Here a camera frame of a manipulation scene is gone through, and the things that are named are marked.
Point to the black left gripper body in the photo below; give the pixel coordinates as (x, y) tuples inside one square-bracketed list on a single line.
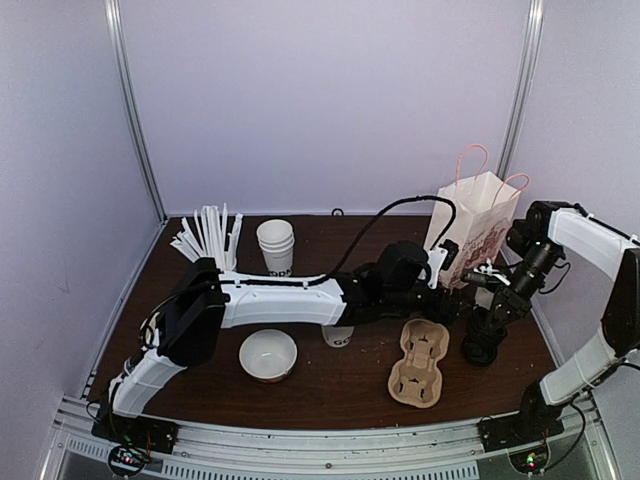
[(436, 312)]

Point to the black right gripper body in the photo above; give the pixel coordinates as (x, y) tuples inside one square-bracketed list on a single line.
[(515, 301)]

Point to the brown pulp cup carrier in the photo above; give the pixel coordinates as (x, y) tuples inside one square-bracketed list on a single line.
[(416, 379)]

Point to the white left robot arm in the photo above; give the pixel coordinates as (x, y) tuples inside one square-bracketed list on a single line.
[(182, 331)]

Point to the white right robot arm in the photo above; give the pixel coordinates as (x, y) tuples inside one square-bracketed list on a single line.
[(603, 309)]

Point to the stack of black lids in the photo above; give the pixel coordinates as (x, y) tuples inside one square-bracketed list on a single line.
[(480, 343)]

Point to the stack of white paper cups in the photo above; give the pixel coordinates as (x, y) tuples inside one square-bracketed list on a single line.
[(276, 240)]

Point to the white ceramic bowl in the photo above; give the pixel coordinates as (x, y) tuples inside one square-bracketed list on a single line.
[(268, 355)]

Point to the paper cup holding straws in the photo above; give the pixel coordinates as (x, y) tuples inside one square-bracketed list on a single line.
[(211, 232)]

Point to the wrapped straw far right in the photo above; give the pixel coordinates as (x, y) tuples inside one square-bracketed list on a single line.
[(233, 240)]

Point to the wrapped straw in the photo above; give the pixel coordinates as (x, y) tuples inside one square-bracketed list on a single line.
[(233, 240), (185, 249)]

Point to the wrapped straw far left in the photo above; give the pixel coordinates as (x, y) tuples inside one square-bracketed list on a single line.
[(185, 249)]

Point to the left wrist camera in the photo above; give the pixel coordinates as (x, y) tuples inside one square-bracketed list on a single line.
[(439, 258)]

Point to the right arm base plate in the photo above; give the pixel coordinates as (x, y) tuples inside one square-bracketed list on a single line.
[(515, 430)]

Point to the aluminium front table rail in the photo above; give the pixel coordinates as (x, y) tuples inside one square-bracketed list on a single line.
[(452, 450)]

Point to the aluminium frame right post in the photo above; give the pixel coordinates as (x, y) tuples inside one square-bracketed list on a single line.
[(528, 63)]

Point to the aluminium frame post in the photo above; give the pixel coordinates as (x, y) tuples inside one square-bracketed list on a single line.
[(116, 32), (528, 63)]

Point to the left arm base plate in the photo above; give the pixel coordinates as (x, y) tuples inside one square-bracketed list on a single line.
[(145, 433)]

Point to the aluminium frame left post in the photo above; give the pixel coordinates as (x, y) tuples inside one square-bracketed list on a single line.
[(116, 32)]

